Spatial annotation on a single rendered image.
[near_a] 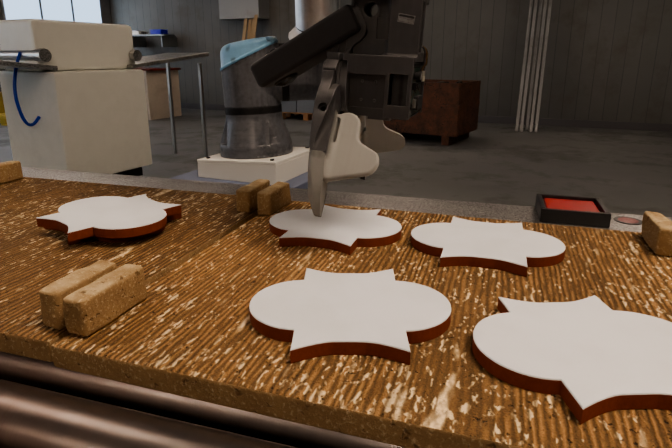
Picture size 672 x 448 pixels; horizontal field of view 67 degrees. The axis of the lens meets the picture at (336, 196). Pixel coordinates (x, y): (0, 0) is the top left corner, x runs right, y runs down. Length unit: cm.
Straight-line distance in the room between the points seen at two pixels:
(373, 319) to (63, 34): 460
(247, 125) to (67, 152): 371
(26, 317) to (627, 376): 37
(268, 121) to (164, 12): 1119
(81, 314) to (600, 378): 30
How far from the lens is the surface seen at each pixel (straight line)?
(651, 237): 55
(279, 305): 35
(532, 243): 49
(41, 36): 472
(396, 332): 32
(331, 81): 45
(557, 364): 32
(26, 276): 49
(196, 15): 1165
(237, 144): 103
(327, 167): 43
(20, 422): 35
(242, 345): 33
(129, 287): 39
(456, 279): 42
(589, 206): 70
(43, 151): 488
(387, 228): 50
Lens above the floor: 111
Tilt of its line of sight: 15 degrees down
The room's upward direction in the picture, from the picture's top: straight up
